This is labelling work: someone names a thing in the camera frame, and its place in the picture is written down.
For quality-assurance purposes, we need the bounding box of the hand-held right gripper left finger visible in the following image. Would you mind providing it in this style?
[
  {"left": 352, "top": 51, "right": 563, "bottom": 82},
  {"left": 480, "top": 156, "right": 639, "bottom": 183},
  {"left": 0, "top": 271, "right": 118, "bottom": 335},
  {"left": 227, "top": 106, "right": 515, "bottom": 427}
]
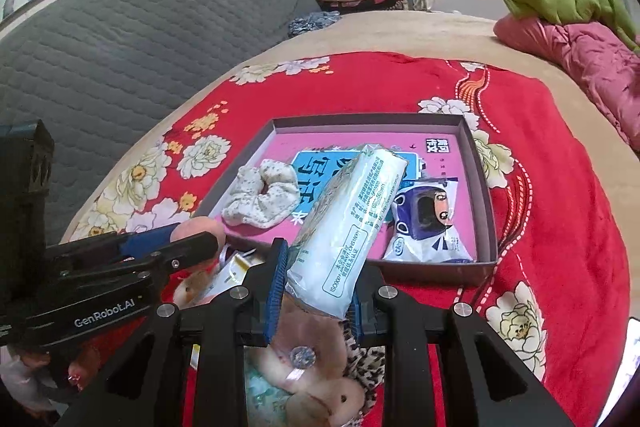
[{"left": 60, "top": 237, "right": 291, "bottom": 427}]

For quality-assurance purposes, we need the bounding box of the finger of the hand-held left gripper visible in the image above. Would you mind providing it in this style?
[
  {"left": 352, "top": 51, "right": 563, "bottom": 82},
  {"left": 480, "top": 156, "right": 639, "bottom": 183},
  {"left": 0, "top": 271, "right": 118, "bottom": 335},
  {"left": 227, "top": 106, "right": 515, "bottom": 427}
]
[
  {"left": 50, "top": 231, "right": 221, "bottom": 295},
  {"left": 45, "top": 223, "right": 183, "bottom": 268}
]

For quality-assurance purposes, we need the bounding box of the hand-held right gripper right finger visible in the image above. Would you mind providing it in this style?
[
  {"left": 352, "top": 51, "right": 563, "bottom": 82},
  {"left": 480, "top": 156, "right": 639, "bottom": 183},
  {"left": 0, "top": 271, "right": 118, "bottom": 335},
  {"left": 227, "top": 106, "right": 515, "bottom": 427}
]
[{"left": 347, "top": 264, "right": 576, "bottom": 427}]

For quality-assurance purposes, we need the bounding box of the yellow picture book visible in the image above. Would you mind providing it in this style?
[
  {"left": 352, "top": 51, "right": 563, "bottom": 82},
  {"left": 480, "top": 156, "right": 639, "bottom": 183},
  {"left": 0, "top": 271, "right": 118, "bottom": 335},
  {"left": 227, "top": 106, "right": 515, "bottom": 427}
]
[{"left": 217, "top": 249, "right": 268, "bottom": 295}]

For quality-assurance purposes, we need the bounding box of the leopard print scrunchie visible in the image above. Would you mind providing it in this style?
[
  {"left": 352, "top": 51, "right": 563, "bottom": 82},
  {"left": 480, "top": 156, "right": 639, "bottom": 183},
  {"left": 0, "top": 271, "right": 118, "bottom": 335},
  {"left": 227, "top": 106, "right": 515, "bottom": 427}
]
[{"left": 345, "top": 332, "right": 388, "bottom": 427}]

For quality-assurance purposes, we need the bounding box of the shallow grey cardboard box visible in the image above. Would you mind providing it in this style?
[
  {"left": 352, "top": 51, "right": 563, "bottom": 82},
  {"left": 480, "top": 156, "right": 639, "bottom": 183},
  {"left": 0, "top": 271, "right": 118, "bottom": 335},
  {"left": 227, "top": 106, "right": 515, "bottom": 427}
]
[{"left": 192, "top": 113, "right": 499, "bottom": 289}]

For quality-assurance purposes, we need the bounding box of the person's left hand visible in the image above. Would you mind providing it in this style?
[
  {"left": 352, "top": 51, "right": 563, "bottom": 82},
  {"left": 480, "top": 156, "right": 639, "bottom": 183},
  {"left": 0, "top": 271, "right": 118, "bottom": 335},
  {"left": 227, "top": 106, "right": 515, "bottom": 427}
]
[{"left": 0, "top": 344, "right": 103, "bottom": 415}]

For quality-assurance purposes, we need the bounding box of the plush bear with gem dress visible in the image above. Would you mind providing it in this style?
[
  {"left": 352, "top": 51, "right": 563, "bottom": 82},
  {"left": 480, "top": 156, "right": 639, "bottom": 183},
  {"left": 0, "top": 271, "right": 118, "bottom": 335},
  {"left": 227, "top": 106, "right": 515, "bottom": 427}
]
[{"left": 247, "top": 299, "right": 368, "bottom": 427}]

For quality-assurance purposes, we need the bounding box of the white floral scrunchie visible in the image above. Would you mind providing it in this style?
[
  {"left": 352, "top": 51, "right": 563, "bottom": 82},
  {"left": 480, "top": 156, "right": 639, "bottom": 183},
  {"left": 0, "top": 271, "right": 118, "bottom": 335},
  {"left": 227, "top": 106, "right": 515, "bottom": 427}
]
[{"left": 221, "top": 159, "right": 301, "bottom": 229}]

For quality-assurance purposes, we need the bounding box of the blue white cartoon tissue pack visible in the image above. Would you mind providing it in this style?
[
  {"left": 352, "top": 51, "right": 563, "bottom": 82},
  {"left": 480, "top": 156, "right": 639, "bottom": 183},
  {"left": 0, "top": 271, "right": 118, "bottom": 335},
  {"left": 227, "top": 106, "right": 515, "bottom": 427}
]
[{"left": 382, "top": 177, "right": 475, "bottom": 264}]

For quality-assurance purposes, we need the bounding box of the grey quilted headboard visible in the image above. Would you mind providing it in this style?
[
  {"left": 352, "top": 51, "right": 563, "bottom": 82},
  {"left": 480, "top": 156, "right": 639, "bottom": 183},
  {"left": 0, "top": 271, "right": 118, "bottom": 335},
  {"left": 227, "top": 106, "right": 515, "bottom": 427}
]
[{"left": 0, "top": 0, "right": 321, "bottom": 248}]

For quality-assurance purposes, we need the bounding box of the red floral blanket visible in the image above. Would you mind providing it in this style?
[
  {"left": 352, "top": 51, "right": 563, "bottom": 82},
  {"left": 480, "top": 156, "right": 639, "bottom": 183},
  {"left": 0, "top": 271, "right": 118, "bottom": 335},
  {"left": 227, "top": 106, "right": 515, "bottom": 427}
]
[{"left": 60, "top": 52, "right": 632, "bottom": 427}]

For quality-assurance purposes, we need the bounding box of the blue patterned cloth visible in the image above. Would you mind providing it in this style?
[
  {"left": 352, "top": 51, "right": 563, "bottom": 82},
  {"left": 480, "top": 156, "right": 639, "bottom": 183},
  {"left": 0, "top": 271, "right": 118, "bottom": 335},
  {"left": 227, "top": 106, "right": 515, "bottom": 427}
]
[{"left": 287, "top": 11, "right": 343, "bottom": 38}]

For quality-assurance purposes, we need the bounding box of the beige bed sheet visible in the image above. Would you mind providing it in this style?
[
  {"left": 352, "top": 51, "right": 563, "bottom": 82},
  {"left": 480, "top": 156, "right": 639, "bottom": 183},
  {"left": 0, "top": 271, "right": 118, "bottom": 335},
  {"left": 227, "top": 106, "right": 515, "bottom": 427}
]
[{"left": 60, "top": 9, "right": 640, "bottom": 258}]

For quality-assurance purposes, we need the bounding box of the pink quilt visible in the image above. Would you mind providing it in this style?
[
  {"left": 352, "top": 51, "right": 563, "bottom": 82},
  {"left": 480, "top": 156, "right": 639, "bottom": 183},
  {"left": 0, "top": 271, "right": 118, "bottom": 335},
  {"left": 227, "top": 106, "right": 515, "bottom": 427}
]
[{"left": 494, "top": 14, "right": 640, "bottom": 152}]

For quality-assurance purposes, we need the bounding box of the green blanket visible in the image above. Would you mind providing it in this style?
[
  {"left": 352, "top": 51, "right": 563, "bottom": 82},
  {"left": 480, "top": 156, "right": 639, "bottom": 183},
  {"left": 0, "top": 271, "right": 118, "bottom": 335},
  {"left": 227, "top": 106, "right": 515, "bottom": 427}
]
[{"left": 501, "top": 0, "right": 640, "bottom": 54}]

